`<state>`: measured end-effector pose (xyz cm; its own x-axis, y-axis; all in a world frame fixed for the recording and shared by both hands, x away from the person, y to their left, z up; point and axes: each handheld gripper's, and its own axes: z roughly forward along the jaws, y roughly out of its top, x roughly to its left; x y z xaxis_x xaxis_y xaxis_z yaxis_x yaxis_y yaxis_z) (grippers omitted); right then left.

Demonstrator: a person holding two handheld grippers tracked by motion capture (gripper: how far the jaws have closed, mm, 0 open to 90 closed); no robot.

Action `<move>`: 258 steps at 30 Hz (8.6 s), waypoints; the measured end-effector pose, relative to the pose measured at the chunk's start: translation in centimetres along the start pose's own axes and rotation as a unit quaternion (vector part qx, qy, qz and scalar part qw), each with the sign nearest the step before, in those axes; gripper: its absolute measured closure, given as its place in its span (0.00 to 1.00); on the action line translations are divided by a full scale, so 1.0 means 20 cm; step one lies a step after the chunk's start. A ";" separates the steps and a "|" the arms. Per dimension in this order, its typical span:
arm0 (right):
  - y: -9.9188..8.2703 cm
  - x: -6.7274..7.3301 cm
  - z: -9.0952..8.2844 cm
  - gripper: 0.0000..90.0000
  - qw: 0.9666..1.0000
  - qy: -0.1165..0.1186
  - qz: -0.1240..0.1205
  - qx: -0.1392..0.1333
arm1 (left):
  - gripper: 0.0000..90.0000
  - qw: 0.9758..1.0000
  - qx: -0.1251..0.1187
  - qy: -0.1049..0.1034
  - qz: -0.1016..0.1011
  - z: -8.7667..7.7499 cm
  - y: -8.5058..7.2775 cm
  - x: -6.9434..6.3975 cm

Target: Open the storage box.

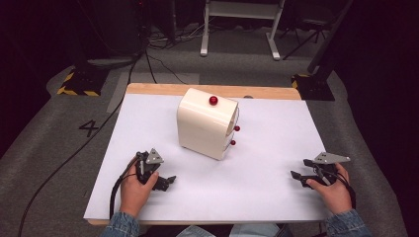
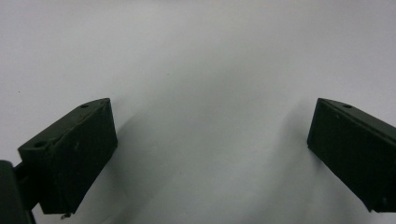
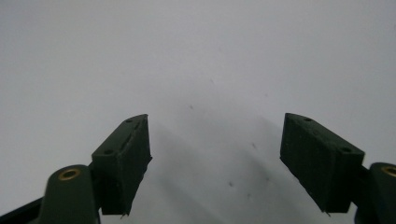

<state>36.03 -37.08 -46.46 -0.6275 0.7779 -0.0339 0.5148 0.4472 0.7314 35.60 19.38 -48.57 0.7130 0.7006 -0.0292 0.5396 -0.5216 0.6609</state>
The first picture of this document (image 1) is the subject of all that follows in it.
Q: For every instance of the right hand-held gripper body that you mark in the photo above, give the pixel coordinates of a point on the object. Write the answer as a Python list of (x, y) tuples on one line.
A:
[(327, 171)]

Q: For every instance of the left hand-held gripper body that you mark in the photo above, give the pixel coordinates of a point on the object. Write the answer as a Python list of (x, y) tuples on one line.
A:
[(145, 168)]

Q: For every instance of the cream mini cabinet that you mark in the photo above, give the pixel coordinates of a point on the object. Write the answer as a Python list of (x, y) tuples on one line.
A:
[(201, 128)]

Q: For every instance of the person's right hand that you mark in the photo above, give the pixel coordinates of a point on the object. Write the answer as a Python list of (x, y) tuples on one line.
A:
[(336, 194)]

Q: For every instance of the person's left hand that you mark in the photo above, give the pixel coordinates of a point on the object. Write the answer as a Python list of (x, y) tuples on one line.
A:
[(133, 194)]

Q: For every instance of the white paper sheet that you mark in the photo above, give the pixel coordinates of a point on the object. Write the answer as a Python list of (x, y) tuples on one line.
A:
[(263, 184)]

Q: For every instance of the black stand with base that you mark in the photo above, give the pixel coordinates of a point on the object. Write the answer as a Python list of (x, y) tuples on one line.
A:
[(316, 82)]

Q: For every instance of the black stand base, yellow stripes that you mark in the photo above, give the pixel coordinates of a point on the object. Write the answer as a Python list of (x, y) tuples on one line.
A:
[(84, 82)]

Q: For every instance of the black tripod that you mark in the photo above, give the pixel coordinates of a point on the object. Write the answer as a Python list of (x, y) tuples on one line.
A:
[(309, 31)]

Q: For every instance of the dark equipment cabinet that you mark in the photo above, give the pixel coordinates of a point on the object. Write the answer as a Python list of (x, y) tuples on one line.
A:
[(115, 26)]

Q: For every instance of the white table frame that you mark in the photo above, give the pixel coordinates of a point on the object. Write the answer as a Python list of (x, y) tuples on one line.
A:
[(242, 10)]

